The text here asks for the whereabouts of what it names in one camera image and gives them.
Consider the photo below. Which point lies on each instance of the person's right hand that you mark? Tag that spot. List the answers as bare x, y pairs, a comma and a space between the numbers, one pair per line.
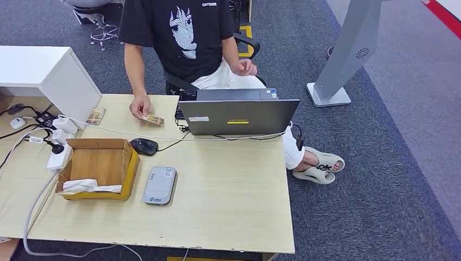
139, 107

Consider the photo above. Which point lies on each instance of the person's left hand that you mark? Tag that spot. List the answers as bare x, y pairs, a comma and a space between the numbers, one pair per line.
245, 68

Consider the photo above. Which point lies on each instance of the orange printed ID card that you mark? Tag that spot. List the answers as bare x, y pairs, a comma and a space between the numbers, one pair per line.
154, 120

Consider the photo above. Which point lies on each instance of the person's right forearm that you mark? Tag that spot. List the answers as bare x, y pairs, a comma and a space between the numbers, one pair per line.
138, 81

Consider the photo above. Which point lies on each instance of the person's left forearm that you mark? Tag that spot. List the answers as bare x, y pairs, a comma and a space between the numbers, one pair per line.
230, 52

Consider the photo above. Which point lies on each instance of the brown printed card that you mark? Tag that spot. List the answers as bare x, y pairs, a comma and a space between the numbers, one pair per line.
96, 116

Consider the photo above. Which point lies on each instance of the person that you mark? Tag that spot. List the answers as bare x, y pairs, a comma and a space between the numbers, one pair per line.
144, 28

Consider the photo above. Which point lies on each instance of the grey card reader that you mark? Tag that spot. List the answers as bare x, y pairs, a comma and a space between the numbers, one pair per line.
160, 185

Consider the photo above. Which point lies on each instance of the black computer mouse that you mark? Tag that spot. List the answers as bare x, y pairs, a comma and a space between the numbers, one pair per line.
144, 146

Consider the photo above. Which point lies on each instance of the black office chair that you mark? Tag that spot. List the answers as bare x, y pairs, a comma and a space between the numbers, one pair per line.
173, 81

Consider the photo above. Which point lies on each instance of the black keyboard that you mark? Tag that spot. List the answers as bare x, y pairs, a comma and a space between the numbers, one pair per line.
183, 104

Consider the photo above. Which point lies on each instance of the grey laptop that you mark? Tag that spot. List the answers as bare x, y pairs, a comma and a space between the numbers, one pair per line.
241, 117

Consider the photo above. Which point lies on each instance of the cardboard box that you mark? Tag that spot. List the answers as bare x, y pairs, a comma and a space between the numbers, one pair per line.
95, 162

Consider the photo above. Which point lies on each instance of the large white charger block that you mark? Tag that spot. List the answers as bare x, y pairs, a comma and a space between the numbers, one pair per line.
65, 124

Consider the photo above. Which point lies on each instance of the chrome base stool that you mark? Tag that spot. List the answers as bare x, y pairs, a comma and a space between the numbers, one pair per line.
103, 34

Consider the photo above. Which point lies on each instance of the small white power adapter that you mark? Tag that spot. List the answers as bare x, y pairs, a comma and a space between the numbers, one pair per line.
59, 136

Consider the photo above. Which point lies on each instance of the dark round floor object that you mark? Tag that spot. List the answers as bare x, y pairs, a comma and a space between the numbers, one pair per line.
329, 53

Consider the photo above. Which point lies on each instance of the black power plug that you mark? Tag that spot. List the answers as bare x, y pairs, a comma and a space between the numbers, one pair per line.
57, 148

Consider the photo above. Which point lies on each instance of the black laptop power adapter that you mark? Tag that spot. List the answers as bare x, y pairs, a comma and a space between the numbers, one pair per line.
300, 144

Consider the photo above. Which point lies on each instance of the black power brick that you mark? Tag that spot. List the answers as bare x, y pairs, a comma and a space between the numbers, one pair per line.
46, 120

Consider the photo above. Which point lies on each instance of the white power strip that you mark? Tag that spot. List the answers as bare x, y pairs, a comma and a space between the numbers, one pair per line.
58, 161

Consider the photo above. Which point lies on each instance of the white crumpled tissue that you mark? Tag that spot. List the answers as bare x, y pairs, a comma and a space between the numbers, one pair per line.
79, 185

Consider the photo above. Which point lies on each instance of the grey kiosk stand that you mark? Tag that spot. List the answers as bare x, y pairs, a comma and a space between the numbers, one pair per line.
351, 43

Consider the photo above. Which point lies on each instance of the white cabinet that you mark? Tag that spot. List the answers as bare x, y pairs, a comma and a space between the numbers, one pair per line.
36, 65

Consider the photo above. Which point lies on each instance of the white computer mouse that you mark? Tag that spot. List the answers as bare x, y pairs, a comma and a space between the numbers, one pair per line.
17, 123

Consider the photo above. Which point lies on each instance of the beige slide sandal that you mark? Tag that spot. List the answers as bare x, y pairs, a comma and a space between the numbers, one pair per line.
329, 158
311, 176

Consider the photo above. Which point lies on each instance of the black metal frame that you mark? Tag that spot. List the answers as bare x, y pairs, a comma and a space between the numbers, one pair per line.
237, 10

